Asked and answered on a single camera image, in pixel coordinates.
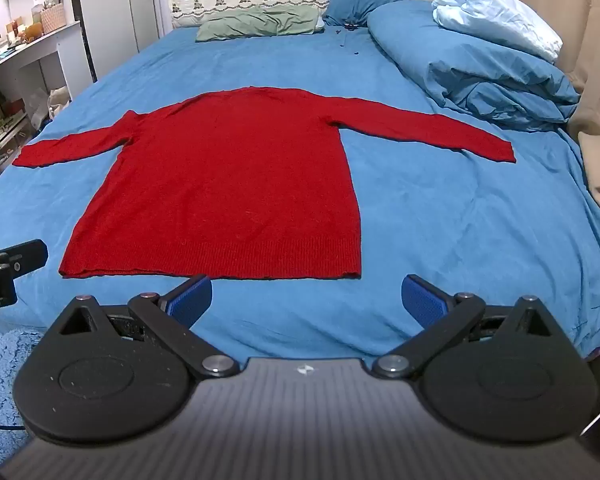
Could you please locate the blue duvet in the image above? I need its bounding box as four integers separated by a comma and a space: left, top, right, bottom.
367, 0, 582, 132

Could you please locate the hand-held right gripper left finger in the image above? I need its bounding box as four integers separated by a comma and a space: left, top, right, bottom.
47, 274, 241, 380

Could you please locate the white wardrobe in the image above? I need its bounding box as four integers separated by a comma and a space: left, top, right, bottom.
66, 0, 162, 84

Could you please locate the wicker basket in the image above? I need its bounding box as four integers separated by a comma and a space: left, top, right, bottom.
40, 2, 67, 34

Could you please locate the blue fuzzy rug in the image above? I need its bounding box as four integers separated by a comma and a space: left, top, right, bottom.
0, 329, 47, 472

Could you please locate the white desk with shelves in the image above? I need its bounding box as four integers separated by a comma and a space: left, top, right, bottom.
0, 20, 90, 192

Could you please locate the white plastic bag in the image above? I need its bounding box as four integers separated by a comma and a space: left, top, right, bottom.
46, 87, 74, 122

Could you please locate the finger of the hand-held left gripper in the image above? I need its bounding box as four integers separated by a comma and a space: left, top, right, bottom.
0, 240, 49, 277

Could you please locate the green pillow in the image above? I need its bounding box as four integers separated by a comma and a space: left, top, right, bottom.
196, 5, 322, 42

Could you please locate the blue bed sheet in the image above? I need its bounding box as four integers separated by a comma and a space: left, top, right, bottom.
0, 22, 600, 363

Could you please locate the light blue pillow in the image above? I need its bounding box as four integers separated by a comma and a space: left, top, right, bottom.
432, 0, 564, 64

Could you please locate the red knit sweater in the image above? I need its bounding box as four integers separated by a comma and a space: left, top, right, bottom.
12, 86, 517, 281

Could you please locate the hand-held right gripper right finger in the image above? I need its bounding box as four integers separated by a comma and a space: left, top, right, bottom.
371, 274, 556, 380

